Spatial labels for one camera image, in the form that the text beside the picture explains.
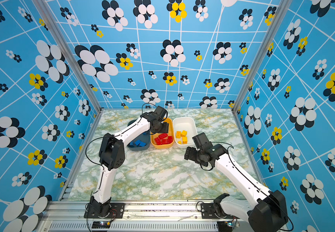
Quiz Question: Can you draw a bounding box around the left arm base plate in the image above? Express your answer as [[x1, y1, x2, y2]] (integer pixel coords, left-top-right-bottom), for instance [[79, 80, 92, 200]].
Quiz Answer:
[[83, 203, 126, 219]]

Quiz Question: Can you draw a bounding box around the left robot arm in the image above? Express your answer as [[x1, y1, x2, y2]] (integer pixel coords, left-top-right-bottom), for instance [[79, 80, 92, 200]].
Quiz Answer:
[[88, 106, 169, 218]]

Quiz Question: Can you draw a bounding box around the corner aluminium post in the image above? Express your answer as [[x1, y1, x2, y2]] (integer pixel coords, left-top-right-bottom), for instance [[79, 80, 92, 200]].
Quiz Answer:
[[233, 0, 292, 114], [32, 0, 102, 114]]

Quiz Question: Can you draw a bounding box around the right corner aluminium post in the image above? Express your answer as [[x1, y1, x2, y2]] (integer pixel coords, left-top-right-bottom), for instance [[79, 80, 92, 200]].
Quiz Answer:
[[233, 0, 292, 114]]

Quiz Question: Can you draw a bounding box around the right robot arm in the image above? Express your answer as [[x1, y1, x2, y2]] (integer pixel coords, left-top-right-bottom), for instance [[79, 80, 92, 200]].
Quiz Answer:
[[185, 133, 291, 232]]

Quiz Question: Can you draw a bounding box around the aluminium front rail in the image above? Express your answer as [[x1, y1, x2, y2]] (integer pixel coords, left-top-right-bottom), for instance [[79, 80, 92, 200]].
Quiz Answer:
[[37, 200, 253, 232]]

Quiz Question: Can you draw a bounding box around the dark teal plastic bin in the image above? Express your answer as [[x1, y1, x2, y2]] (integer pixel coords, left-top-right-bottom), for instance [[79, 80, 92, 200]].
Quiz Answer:
[[125, 118, 150, 151]]

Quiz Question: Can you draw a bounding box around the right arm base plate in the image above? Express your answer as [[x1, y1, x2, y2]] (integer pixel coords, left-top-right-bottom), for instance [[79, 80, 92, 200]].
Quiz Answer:
[[197, 202, 236, 220]]

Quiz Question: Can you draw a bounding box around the yellow plastic bin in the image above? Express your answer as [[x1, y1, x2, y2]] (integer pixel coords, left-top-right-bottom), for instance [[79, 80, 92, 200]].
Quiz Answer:
[[151, 118, 175, 149]]

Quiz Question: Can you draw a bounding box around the left corner aluminium post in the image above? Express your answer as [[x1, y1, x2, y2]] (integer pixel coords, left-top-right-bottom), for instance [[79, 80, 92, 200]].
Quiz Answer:
[[32, 0, 102, 114]]

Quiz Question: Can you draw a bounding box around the long red lego brick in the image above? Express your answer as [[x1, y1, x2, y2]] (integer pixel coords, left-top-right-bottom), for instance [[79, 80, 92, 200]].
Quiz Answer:
[[158, 133, 168, 139]]

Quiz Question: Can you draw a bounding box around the white plastic bin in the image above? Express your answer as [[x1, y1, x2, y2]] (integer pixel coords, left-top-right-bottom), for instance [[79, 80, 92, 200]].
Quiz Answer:
[[172, 117, 198, 148]]

